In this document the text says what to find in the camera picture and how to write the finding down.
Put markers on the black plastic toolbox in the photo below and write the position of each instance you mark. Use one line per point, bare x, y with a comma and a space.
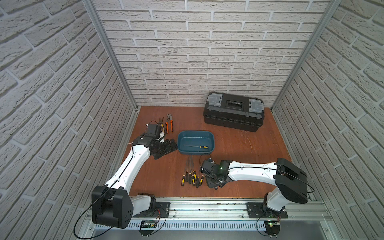
233, 111

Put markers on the aluminium corner post left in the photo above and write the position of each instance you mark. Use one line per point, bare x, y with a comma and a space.
98, 24

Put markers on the aluminium corner post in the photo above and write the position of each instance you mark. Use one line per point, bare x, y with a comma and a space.
324, 21
98, 24

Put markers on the base circuit board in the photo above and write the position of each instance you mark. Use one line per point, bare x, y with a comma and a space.
272, 225
147, 225

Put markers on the aluminium front rail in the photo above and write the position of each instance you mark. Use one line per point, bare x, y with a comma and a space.
225, 214

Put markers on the file three yellow black handle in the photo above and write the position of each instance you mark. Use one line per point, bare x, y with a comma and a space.
190, 170

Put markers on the aluminium corner post right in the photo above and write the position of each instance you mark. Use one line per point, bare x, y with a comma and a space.
324, 21

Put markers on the left base circuit board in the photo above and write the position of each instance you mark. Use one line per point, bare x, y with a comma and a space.
147, 225

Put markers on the orange handled pliers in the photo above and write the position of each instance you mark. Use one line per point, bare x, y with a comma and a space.
169, 124

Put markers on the teal plastic storage box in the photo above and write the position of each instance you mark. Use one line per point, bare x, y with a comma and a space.
198, 138

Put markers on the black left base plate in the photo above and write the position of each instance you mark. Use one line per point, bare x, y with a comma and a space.
159, 209

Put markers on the file ten yellow black handle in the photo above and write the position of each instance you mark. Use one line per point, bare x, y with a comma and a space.
200, 147

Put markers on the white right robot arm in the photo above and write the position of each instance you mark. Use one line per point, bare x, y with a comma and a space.
290, 181

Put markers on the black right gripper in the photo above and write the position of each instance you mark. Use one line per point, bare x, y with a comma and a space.
210, 185

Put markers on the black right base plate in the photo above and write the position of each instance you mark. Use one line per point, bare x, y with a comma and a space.
259, 210

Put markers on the right base circuit board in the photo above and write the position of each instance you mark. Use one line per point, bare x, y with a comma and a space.
272, 225

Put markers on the file five yellow black handle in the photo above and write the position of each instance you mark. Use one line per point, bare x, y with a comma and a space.
194, 173

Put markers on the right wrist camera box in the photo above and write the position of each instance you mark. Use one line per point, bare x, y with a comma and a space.
207, 166

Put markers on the file one yellow black handle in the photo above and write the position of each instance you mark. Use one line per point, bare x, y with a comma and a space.
185, 174

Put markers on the file seven yellow black handle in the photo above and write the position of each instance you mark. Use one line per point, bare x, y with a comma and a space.
202, 174

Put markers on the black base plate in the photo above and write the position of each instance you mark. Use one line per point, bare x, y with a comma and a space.
159, 209
259, 210

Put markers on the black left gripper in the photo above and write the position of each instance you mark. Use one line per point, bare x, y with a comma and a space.
165, 147

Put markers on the file two yellow black handle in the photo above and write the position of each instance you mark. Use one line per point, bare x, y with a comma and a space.
187, 179

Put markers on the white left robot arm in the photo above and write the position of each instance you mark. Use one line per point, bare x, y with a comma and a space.
112, 205

